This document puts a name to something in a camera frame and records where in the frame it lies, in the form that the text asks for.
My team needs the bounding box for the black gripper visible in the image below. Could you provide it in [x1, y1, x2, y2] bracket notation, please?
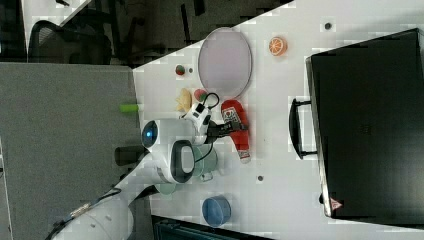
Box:
[206, 121, 248, 144]

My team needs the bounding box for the red plush ketchup bottle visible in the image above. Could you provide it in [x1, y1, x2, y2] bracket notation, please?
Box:
[221, 99, 251, 164]

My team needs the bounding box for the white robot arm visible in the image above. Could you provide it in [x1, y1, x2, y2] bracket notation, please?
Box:
[45, 119, 246, 240]

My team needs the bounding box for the green oval strainer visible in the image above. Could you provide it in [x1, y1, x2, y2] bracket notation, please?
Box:
[155, 183, 176, 196]

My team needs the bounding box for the green mug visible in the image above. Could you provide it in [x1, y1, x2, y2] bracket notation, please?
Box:
[193, 144, 218, 182]

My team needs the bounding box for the pink strawberry plush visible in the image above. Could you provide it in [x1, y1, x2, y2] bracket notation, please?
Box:
[194, 89, 207, 102]

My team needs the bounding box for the yellow banana plush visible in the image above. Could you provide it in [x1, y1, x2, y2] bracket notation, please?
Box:
[176, 88, 192, 113]

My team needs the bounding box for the grey oval plate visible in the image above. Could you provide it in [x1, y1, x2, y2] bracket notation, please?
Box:
[198, 27, 252, 99]

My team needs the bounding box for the blue cup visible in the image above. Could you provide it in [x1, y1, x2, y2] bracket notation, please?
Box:
[202, 195, 232, 228]

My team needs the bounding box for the orange slice toy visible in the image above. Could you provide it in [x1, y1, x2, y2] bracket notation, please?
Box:
[268, 37, 288, 56]

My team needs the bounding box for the black office chair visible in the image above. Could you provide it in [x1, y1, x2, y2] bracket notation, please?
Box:
[28, 0, 166, 68]

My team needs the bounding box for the black cable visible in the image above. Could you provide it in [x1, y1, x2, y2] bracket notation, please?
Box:
[193, 92, 222, 164]

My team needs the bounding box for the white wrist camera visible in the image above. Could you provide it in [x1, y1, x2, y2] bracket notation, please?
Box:
[183, 103, 211, 131]

